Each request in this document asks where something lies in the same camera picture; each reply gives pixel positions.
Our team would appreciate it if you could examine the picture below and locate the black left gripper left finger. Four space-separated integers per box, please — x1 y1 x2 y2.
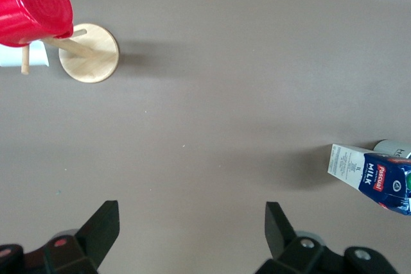
0 200 121 274

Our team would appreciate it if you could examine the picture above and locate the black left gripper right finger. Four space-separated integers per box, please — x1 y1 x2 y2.
255 201 399 274

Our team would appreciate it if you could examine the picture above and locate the blue white milk carton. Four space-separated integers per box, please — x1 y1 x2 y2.
327 143 411 216

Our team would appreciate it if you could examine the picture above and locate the white mug grey inside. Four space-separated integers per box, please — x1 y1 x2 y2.
373 139 411 160

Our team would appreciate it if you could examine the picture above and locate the red plastic cup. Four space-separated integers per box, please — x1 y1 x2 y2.
0 0 74 47

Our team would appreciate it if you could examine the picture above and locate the brown table cover cloth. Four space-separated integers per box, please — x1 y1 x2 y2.
0 0 411 274

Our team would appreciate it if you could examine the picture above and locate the wooden mug tree stand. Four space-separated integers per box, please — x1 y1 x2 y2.
21 22 120 83

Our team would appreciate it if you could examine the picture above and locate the white paper tag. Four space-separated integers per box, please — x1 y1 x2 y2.
0 39 49 67

